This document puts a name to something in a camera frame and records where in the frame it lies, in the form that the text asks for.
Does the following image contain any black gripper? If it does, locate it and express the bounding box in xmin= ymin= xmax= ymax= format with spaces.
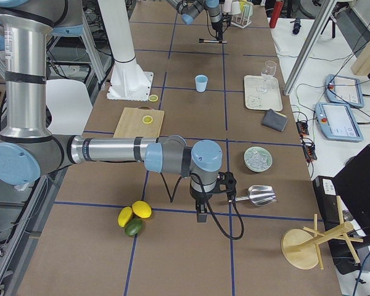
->
xmin=189 ymin=186 xmax=213 ymax=223
xmin=212 ymin=20 xmax=223 ymax=40

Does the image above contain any steel muddler black tip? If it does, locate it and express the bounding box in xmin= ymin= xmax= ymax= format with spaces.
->
xmin=199 ymin=38 xmax=228 ymax=44

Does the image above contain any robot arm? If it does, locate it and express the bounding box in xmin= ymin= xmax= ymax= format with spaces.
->
xmin=0 ymin=1 xmax=222 ymax=222
xmin=167 ymin=0 xmax=224 ymax=43

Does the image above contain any pink cup in rack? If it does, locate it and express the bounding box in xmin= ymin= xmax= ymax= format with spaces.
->
xmin=223 ymin=0 xmax=232 ymax=14

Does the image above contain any white cup in rack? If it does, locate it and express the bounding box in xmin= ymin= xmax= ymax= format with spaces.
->
xmin=231 ymin=1 xmax=241 ymax=15

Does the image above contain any yellow cup in rack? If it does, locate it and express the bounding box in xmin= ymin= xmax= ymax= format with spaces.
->
xmin=240 ymin=0 xmax=250 ymax=14

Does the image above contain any light blue cup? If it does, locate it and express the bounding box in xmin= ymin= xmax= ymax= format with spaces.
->
xmin=195 ymin=75 xmax=208 ymax=93

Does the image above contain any whole yellow lemon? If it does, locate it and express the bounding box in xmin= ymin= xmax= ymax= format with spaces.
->
xmin=131 ymin=200 xmax=152 ymax=219
xmin=117 ymin=207 xmax=133 ymax=228

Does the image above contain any lemon slice on board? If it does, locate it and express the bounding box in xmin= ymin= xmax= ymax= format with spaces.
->
xmin=142 ymin=115 xmax=154 ymax=125

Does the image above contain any metal ice scoop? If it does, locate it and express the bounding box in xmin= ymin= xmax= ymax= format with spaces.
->
xmin=235 ymin=185 xmax=277 ymax=207

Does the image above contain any red cylinder bottle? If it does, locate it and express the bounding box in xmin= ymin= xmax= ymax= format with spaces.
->
xmin=269 ymin=0 xmax=283 ymax=28

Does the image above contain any clear wine glass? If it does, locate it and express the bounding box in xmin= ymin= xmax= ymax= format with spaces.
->
xmin=257 ymin=60 xmax=277 ymax=94

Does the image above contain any green bowl of ice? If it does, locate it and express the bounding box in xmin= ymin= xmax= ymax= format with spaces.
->
xmin=244 ymin=147 xmax=273 ymax=173

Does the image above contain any cream bear tray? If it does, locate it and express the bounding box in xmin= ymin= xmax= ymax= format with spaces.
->
xmin=244 ymin=75 xmax=283 ymax=112

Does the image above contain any grey folded cloth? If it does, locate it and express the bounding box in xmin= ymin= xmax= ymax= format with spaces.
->
xmin=261 ymin=109 xmax=288 ymax=132

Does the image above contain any wooden mug tree stand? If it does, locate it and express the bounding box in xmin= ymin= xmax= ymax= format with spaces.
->
xmin=281 ymin=195 xmax=363 ymax=269

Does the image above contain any wooden cutting board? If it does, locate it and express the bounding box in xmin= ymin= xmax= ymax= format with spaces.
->
xmin=113 ymin=107 xmax=165 ymax=138

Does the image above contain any far teach pendant tablet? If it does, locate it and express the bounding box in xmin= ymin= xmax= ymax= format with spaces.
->
xmin=325 ymin=74 xmax=364 ymax=108

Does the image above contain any teach pendant tablet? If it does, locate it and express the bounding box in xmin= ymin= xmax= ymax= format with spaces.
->
xmin=325 ymin=74 xmax=364 ymax=108
xmin=315 ymin=102 xmax=364 ymax=142

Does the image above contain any near teach pendant tablet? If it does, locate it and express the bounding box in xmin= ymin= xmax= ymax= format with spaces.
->
xmin=315 ymin=102 xmax=364 ymax=142

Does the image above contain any black monitor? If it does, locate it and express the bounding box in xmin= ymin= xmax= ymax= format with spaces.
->
xmin=332 ymin=144 xmax=370 ymax=240

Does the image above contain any white wire cup rack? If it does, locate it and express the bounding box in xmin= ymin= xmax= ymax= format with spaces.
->
xmin=229 ymin=6 xmax=253 ymax=28

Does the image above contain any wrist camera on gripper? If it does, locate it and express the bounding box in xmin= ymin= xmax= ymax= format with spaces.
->
xmin=216 ymin=171 xmax=237 ymax=196

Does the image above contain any aluminium frame post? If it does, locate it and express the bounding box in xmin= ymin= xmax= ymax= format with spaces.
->
xmin=283 ymin=0 xmax=338 ymax=96

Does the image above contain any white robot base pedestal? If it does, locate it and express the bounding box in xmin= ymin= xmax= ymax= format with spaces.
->
xmin=98 ymin=0 xmax=154 ymax=101

